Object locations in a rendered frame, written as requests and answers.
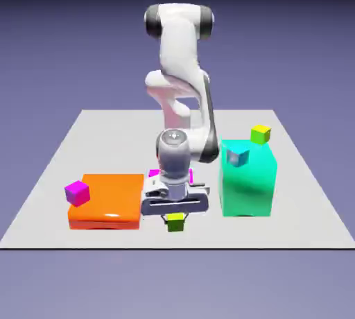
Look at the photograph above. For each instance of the small cyan cube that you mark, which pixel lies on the small cyan cube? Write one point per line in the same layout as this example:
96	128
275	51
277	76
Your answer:
238	156

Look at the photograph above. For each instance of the small yellow-green cube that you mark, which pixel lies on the small yellow-green cube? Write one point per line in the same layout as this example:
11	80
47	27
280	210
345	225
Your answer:
175	223
260	134

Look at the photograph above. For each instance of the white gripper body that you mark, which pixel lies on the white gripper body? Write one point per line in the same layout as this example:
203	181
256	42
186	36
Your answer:
174	207

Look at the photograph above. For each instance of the large orange box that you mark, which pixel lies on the large orange box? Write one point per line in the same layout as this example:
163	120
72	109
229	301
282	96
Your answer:
113	199

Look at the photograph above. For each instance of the small magenta cube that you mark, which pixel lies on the small magenta cube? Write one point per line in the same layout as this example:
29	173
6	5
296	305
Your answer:
77	193

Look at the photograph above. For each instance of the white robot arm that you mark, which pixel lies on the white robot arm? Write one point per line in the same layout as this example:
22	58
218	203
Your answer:
179	47

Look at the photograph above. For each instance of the large teal box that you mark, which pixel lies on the large teal box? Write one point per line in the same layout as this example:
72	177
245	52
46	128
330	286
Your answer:
249	188

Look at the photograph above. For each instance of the large magenta box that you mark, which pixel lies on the large magenta box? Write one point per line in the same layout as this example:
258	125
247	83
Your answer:
153	173

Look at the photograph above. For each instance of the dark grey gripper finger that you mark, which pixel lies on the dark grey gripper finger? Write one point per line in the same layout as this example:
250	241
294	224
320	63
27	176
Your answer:
164	218
186	215

